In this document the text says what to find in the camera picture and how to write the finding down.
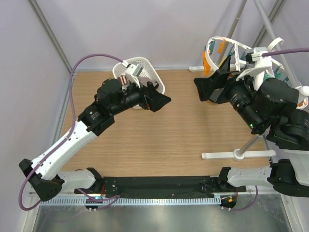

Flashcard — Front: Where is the white perforated plastic basket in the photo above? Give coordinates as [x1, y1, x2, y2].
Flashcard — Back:
[111, 57, 165, 114]

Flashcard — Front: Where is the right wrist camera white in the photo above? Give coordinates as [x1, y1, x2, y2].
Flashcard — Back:
[236, 47, 275, 84]

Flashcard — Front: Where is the white and grey drying rack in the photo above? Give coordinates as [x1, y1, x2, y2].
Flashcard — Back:
[188, 0, 309, 162]

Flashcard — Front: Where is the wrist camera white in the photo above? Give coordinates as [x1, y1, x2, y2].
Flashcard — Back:
[236, 47, 275, 84]
[125, 63, 143, 88]

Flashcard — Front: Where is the grey sock rust striped cuff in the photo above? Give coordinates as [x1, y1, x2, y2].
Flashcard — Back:
[117, 75, 130, 87]

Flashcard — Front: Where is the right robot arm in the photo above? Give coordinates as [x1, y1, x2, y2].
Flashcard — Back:
[194, 70, 309, 157]

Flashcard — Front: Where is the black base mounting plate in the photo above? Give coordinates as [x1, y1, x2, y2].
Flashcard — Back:
[82, 176, 246, 198]

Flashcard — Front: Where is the slotted grey cable duct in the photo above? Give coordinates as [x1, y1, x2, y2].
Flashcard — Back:
[40, 195, 222, 206]

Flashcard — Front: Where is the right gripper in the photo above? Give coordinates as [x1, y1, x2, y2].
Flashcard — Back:
[193, 67, 264, 132]

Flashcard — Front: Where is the white round clip hanger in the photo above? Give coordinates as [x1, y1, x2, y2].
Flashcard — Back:
[201, 36, 309, 108]

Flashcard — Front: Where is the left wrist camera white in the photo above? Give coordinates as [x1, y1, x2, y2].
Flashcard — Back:
[125, 63, 143, 88]

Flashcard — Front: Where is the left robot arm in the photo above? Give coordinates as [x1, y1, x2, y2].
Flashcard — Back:
[19, 79, 171, 202]

